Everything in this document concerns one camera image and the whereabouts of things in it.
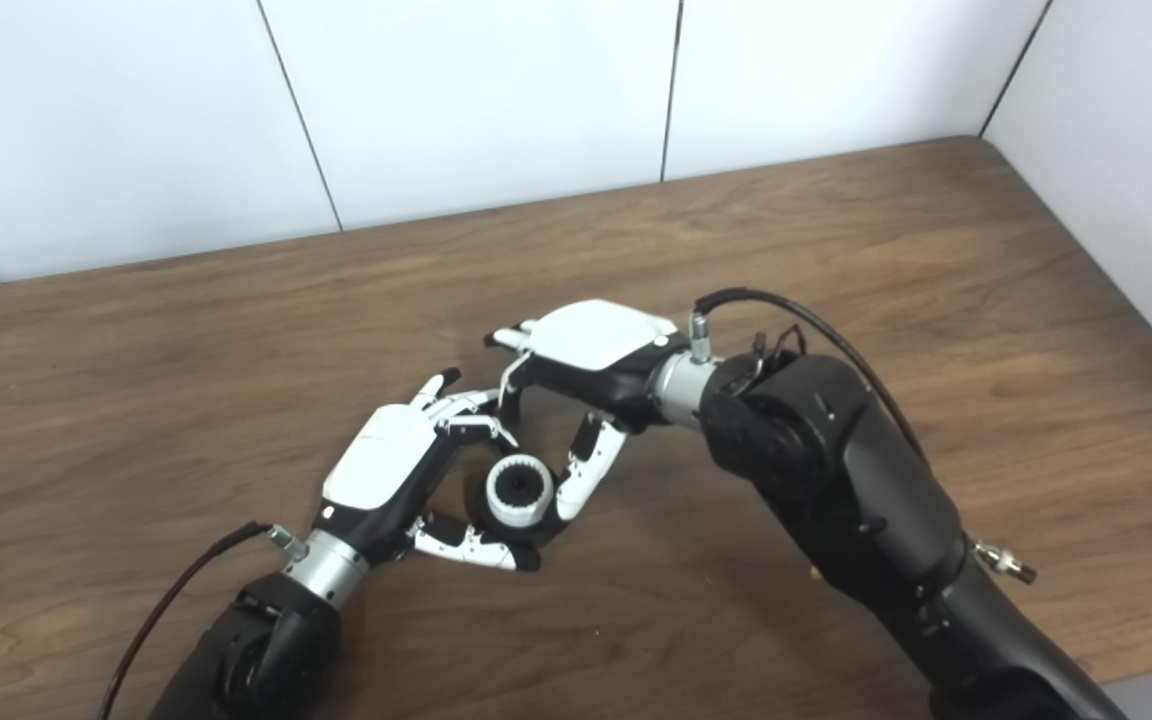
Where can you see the white and black left hand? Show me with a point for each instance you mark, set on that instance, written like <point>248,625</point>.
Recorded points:
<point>381,460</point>

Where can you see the white and black right hand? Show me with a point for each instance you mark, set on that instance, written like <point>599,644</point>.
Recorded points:
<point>591,335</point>

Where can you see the round black plastic part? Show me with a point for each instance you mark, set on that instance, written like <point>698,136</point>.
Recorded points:
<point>519,488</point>

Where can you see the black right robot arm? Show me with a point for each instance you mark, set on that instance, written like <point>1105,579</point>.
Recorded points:
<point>866,490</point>

